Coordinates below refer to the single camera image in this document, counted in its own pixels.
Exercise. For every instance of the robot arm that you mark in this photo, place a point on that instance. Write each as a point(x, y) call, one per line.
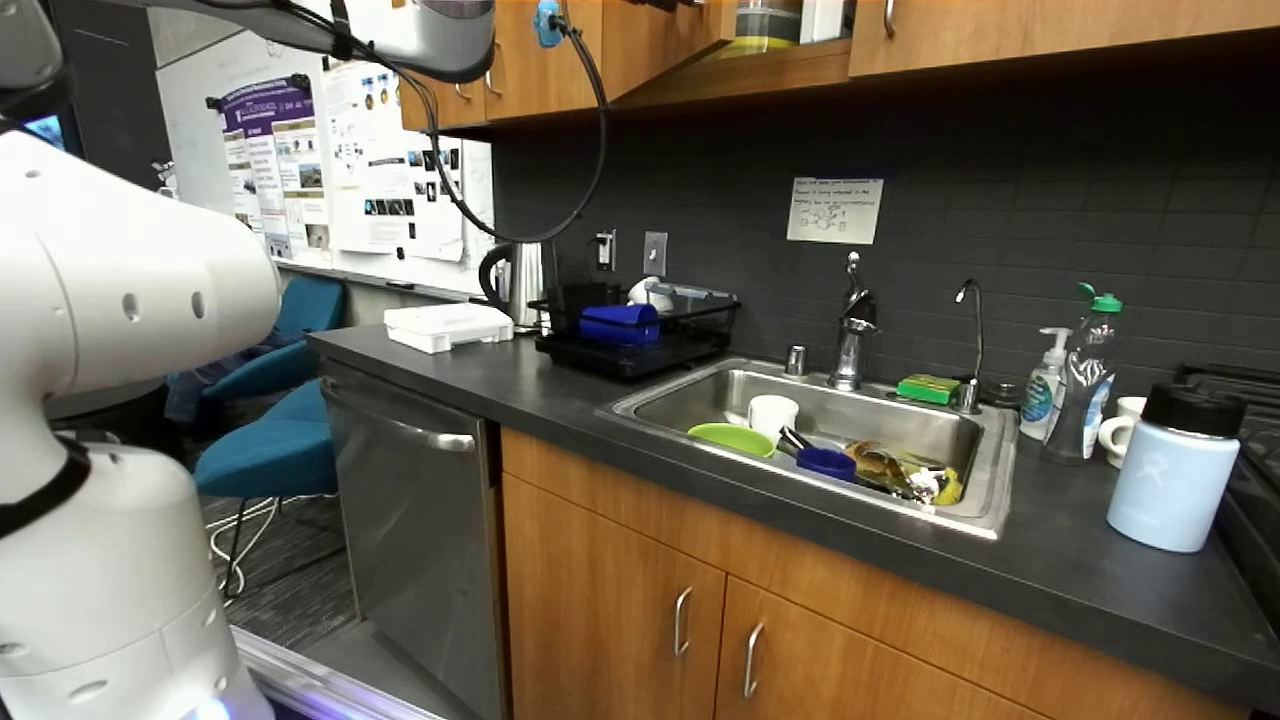
point(110, 290)

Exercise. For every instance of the wooden lower cabinet door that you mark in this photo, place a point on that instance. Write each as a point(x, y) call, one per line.
point(850, 675)
point(600, 610)

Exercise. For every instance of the narrow wooden cabinet door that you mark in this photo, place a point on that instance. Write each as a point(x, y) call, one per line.
point(440, 112)

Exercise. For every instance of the open wooden cabinet door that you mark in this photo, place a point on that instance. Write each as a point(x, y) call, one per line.
point(655, 35)

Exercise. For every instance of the wooden upper cabinet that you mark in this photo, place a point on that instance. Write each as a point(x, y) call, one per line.
point(1000, 30)

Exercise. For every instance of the wide wooden cabinet door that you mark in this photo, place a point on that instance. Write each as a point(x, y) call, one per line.
point(1050, 25)

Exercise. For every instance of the black dish rack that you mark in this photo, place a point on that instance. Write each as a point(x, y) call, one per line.
point(640, 358)

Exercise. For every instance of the stack of blue cups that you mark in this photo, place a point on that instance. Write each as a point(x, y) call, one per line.
point(618, 325)

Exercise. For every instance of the white dish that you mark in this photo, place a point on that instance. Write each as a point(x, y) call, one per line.
point(648, 292)

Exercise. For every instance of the green bowl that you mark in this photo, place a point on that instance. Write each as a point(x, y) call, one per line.
point(730, 439)

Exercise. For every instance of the white cup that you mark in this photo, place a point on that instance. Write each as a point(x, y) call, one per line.
point(773, 413)

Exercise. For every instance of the chrome sink cap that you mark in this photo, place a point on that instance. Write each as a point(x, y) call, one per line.
point(796, 361)

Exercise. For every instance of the white plastic box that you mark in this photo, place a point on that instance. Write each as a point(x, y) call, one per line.
point(447, 325)

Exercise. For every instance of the blue bowl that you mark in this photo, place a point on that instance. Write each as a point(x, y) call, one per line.
point(826, 464)

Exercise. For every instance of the paper note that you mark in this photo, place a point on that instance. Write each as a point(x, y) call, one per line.
point(835, 210)

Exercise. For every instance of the stainless steel sink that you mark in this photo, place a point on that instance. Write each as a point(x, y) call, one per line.
point(890, 415)

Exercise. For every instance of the green sponge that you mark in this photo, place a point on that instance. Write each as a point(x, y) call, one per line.
point(927, 389)

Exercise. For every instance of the stainless steel dishwasher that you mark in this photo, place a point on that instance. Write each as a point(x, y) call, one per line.
point(410, 540)

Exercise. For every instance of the thin chrome tap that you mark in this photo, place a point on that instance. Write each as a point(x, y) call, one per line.
point(976, 340)

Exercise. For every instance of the small glass jar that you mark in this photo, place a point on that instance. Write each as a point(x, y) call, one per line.
point(1005, 397)

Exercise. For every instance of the row of blue chairs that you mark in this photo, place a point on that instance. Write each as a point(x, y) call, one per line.
point(270, 455)

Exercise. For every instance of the white container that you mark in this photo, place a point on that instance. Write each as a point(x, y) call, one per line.
point(825, 18)

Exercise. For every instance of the hand soap pump bottle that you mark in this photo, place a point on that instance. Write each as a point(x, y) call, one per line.
point(1042, 395)

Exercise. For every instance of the purple poster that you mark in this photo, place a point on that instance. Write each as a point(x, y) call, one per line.
point(270, 150)

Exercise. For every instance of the dish soap bottle green cap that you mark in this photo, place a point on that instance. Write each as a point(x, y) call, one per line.
point(1083, 390)

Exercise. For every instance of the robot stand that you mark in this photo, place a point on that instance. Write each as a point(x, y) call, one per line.
point(330, 690)

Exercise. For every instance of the white mug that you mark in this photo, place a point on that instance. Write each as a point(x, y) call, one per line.
point(1118, 432)

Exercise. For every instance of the whiteboard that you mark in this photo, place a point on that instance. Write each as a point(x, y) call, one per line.
point(195, 130)

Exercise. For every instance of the light blue flask black lid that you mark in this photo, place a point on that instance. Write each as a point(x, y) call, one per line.
point(1172, 480)

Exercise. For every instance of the switch plate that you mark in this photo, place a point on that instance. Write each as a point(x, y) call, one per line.
point(655, 254)

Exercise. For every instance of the wall socket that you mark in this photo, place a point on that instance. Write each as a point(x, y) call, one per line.
point(605, 250)

